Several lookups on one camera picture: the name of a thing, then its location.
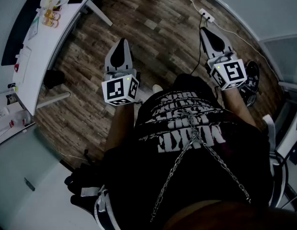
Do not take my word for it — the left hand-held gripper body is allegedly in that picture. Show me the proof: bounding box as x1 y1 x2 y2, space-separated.
102 68 139 106

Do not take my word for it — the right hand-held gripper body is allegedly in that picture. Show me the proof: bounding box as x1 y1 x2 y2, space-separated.
207 51 248 91

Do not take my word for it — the person's right forearm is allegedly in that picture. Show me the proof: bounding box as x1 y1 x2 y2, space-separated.
221 87 257 130

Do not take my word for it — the person's left forearm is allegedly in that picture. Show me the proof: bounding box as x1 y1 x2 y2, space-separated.
105 102 137 154

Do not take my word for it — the black sneaker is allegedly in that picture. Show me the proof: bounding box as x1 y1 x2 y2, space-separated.
237 60 261 108

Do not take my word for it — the white power strip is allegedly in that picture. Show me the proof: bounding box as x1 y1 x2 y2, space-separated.
198 8 216 23

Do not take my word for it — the white desk leg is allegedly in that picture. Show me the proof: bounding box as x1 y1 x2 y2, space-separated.
84 0 114 27
35 91 72 110

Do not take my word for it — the black floor bag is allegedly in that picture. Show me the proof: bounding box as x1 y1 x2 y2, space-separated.
43 69 66 90

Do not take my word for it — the white green-edged leaflet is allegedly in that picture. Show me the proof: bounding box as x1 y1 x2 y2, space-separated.
27 15 42 41

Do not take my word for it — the white notebook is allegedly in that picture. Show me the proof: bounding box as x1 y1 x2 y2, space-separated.
15 46 32 84

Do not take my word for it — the clear plastic bag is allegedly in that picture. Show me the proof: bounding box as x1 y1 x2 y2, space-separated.
40 0 56 9

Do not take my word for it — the large black monitor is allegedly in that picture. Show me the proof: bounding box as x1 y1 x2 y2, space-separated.
1 0 45 67

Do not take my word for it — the black printed T-shirt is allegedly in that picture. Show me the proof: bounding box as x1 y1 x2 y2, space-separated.
104 73 275 230

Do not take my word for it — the black floor cable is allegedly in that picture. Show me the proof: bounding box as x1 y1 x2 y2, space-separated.
190 13 210 76

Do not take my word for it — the silver chain necklace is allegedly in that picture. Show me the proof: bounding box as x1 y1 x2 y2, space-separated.
150 109 251 222

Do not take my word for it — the grey door handle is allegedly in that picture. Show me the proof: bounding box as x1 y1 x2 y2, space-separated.
23 177 36 192

